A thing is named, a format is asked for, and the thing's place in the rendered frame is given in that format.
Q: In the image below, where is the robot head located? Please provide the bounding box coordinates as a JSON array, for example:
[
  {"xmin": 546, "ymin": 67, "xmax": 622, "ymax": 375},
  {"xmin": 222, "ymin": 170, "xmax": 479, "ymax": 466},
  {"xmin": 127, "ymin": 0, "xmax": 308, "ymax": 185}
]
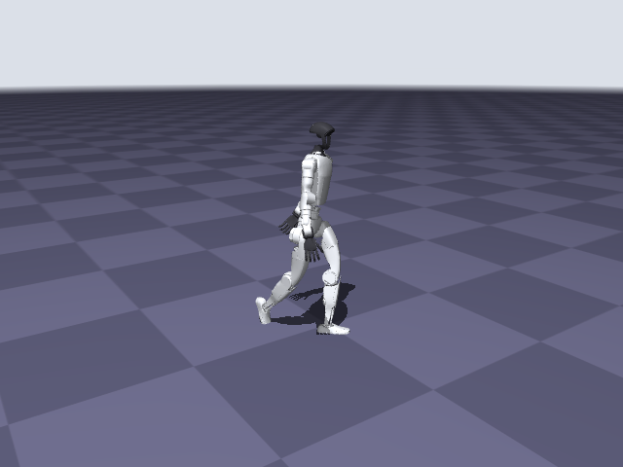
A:
[{"xmin": 310, "ymin": 122, "xmax": 335, "ymax": 157}]

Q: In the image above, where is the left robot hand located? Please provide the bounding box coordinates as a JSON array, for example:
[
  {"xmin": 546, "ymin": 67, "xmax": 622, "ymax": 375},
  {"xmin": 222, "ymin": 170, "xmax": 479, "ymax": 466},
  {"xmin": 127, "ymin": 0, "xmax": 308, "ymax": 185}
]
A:
[{"xmin": 278, "ymin": 211, "xmax": 301, "ymax": 234}]

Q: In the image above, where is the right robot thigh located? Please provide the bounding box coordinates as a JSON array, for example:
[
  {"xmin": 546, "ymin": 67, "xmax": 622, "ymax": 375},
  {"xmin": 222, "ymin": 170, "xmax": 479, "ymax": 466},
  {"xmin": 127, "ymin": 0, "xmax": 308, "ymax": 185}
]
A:
[{"xmin": 284, "ymin": 225, "xmax": 310, "ymax": 288}]

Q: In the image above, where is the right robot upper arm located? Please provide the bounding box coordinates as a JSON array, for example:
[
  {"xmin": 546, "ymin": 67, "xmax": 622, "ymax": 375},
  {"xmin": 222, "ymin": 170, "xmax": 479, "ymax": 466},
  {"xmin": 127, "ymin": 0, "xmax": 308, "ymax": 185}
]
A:
[{"xmin": 301, "ymin": 158, "xmax": 317, "ymax": 204}]

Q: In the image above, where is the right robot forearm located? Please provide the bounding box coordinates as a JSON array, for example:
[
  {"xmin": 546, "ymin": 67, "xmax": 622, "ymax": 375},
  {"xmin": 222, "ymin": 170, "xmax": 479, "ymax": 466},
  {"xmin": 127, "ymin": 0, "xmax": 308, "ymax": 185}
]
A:
[{"xmin": 300, "ymin": 193, "xmax": 312, "ymax": 235}]

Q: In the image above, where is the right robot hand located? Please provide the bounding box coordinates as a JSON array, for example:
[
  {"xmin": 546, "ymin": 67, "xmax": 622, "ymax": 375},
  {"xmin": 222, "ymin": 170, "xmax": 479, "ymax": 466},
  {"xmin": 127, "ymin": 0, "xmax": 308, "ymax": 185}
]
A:
[{"xmin": 302, "ymin": 227, "xmax": 323, "ymax": 262}]

